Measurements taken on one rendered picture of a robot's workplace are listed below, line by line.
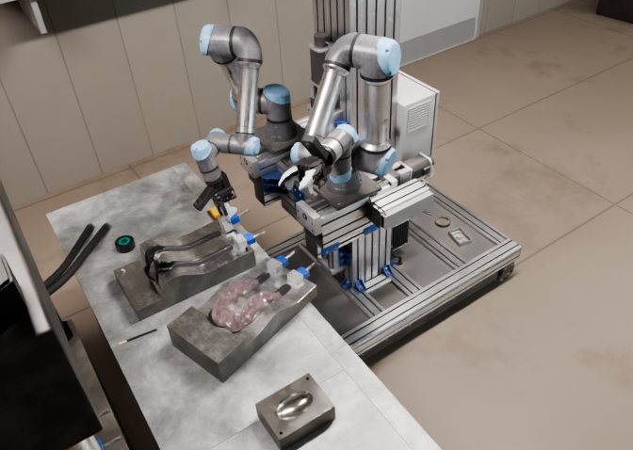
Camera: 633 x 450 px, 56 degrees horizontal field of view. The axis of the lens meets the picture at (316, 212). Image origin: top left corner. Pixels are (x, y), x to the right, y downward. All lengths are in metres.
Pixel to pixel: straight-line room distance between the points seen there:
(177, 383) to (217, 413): 0.19
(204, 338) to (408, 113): 1.27
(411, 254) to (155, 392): 1.72
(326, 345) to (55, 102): 2.83
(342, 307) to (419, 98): 1.12
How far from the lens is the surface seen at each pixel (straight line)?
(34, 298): 0.74
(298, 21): 4.94
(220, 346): 2.04
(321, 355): 2.12
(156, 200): 2.89
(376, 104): 2.11
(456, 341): 3.21
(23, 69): 4.25
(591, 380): 3.24
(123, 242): 2.67
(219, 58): 2.40
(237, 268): 2.39
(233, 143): 2.32
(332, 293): 3.11
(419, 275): 3.21
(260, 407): 1.93
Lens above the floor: 2.49
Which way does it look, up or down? 39 degrees down
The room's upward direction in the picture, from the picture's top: 3 degrees counter-clockwise
